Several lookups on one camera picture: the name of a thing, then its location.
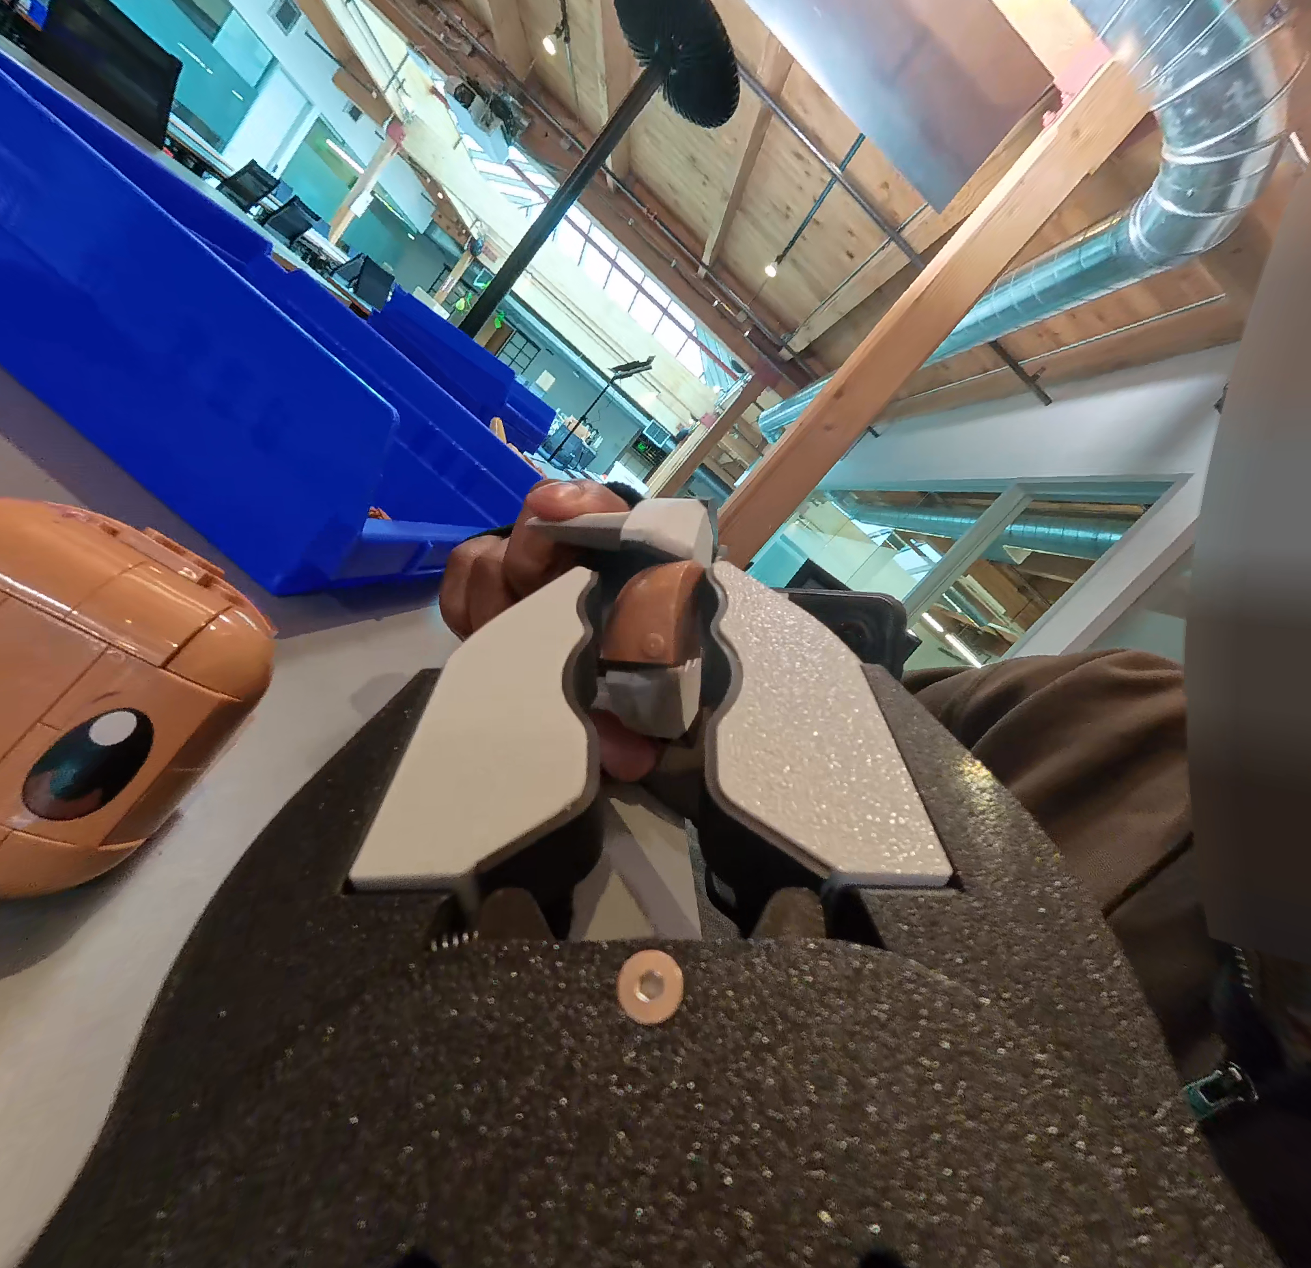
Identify black computer monitor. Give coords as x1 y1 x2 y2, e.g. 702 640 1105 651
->
43 0 180 148

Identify stack of blue bins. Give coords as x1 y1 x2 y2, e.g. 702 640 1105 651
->
370 286 558 452

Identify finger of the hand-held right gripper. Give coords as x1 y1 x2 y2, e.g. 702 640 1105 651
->
537 501 715 566
598 657 708 740

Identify wooden ceiling beam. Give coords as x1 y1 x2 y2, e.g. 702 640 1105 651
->
717 60 1158 563

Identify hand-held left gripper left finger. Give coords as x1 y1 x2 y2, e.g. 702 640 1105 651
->
349 568 607 892

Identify grey desk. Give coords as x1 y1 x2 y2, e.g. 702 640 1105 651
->
0 431 472 1268

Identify brown rounded brick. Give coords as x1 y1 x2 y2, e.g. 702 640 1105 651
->
594 563 719 670

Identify silver ventilation duct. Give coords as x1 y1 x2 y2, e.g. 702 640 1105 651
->
758 0 1311 440

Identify brown brick head model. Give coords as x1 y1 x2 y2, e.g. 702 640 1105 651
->
0 501 278 901

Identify blue plastic bin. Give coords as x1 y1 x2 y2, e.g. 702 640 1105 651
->
0 50 545 598

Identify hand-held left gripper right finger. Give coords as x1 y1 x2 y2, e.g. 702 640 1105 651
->
700 565 958 892

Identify black pole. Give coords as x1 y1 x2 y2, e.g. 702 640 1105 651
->
455 0 743 339

